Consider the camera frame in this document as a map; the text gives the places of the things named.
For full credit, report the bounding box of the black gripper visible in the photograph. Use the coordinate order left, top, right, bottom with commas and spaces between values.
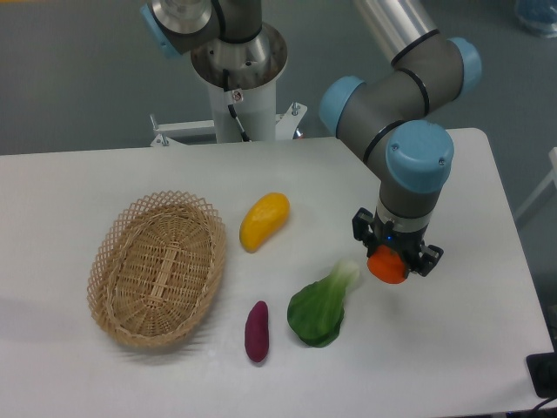
352, 207, 444, 278

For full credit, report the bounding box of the orange fruit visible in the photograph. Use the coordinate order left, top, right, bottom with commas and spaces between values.
367, 245, 406, 285

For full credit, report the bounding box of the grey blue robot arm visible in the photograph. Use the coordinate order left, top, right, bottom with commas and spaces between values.
140, 1, 482, 284

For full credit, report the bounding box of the woven wicker basket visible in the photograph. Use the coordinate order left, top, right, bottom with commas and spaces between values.
87, 191, 226, 348

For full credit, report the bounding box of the green bok choy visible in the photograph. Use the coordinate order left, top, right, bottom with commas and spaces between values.
286, 259, 360, 347

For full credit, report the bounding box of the yellow mango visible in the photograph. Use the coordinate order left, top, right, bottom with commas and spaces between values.
239, 192, 290, 253

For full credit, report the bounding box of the purple sweet potato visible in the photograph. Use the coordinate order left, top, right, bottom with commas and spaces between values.
245, 300, 270, 363

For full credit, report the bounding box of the black device at table edge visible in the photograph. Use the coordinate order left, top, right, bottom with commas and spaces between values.
526, 352, 556, 398

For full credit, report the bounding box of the blue object in corner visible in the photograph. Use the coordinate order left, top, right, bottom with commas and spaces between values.
514, 0, 556, 38

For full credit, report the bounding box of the white frame at right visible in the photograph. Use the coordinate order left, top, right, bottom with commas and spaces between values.
513, 147, 556, 228

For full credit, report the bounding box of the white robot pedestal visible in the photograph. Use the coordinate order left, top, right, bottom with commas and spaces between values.
151, 23, 307, 146

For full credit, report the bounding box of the black cable on pedestal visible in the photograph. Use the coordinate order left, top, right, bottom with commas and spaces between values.
222, 68, 253, 143

